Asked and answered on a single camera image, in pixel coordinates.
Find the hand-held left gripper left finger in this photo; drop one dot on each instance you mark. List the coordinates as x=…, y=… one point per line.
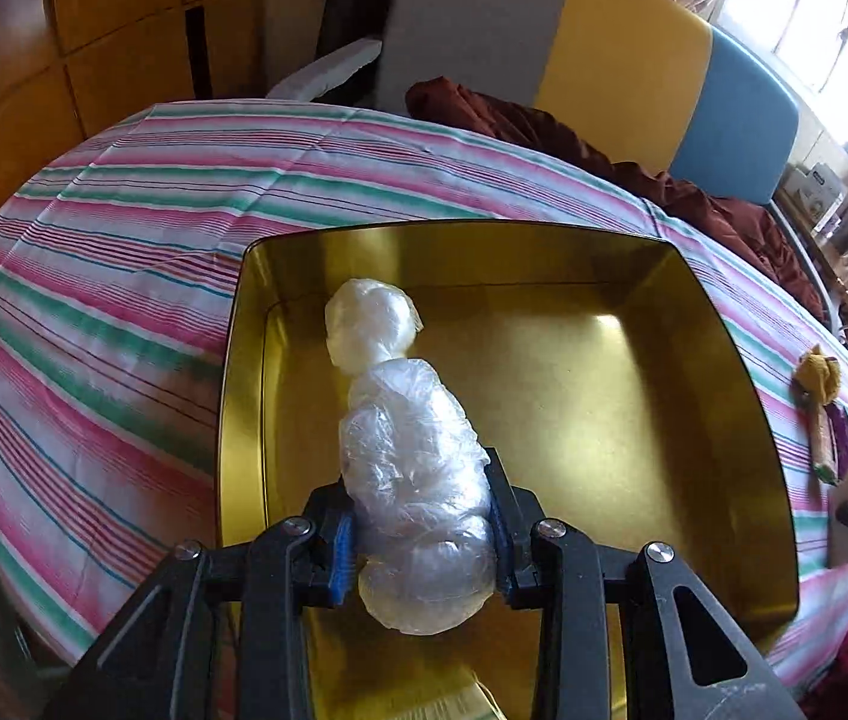
x=341, y=562

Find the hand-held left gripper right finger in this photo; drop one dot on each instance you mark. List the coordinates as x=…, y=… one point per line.
x=502, y=562

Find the purple snack packet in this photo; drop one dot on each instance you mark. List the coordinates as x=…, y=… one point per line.
x=846, y=439

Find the cracker packet with green edge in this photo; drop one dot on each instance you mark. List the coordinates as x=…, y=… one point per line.
x=823, y=450

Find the clear plastic bundle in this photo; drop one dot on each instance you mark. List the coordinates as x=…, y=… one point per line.
x=409, y=465

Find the gold tin box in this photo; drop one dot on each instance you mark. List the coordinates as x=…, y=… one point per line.
x=604, y=405

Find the yellow sponge cake piece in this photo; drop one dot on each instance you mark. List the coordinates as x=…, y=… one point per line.
x=817, y=375

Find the white cardboard box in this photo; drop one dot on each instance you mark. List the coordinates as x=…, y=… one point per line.
x=810, y=191

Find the striped tablecloth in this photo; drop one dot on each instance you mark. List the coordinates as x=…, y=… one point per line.
x=131, y=240

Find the maroon cloth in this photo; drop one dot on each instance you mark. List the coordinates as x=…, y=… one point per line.
x=514, y=116

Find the window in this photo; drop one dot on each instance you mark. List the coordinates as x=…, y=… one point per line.
x=829, y=37

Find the grey yellow blue chair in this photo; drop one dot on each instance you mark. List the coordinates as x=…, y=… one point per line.
x=619, y=60

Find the wooden cabinet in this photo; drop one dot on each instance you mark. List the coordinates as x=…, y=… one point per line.
x=116, y=15

